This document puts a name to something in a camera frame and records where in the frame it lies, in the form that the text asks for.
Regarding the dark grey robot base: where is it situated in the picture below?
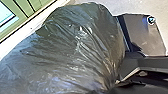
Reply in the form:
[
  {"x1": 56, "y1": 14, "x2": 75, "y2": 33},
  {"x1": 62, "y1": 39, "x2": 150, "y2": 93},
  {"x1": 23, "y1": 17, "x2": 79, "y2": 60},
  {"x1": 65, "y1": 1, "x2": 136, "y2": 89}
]
[{"x1": 114, "y1": 13, "x2": 168, "y2": 57}]

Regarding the grey robot torso link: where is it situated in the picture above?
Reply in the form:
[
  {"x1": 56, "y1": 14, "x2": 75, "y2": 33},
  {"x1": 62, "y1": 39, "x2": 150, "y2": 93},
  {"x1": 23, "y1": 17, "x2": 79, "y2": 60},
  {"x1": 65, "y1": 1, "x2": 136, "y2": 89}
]
[{"x1": 116, "y1": 53, "x2": 168, "y2": 84}]

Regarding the shiny base screw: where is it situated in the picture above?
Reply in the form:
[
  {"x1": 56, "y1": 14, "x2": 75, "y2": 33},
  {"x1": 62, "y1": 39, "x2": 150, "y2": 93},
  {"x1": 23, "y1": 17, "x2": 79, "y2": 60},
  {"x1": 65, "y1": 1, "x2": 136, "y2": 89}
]
[{"x1": 146, "y1": 15, "x2": 157, "y2": 26}]

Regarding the black trash bag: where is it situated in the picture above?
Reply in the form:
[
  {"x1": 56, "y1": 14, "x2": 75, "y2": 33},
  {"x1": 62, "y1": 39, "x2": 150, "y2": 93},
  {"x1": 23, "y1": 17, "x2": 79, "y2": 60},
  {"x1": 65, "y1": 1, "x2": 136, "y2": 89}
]
[{"x1": 0, "y1": 2, "x2": 127, "y2": 94}]

